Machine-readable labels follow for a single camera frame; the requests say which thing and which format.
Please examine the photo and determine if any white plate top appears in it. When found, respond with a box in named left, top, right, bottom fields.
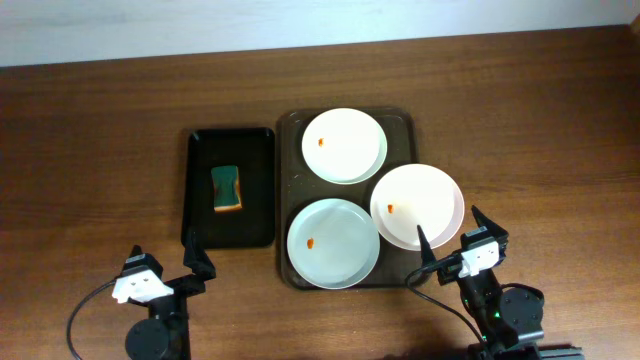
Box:
left=301, top=108, right=388, bottom=185

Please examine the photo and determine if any brown plastic serving tray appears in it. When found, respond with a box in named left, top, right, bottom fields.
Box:
left=277, top=106, right=421, bottom=291

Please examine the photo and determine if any pale green plate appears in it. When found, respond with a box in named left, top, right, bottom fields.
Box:
left=286, top=198, right=380, bottom=290

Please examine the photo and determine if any pale pink plate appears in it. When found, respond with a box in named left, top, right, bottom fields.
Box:
left=370, top=164, right=465, bottom=251

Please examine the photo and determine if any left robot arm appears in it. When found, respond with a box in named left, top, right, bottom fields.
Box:
left=112, top=229, right=216, bottom=360

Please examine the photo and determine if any green and orange sponge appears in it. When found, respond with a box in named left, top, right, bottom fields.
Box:
left=210, top=165, right=242, bottom=213

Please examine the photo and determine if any black plastic tray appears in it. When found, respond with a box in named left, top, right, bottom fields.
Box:
left=181, top=127, right=275, bottom=249

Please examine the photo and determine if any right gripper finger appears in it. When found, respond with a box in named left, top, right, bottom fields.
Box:
left=471, top=205, right=500, bottom=233
left=417, top=225, right=436, bottom=267

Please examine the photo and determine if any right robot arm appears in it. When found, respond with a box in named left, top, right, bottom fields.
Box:
left=405, top=206, right=584, bottom=360

